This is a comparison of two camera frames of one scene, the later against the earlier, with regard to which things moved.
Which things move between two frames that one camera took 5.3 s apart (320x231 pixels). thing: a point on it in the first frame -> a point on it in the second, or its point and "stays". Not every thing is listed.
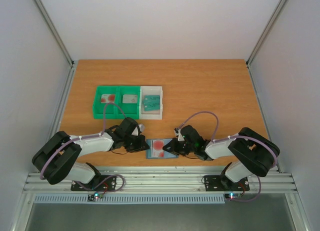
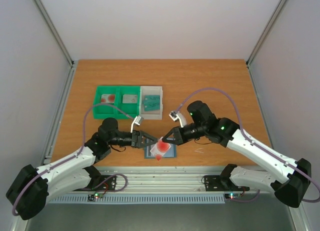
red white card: [157, 150] stays
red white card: [107, 98] stays
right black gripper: [176, 146] -> [178, 135]
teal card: [152, 104] stays
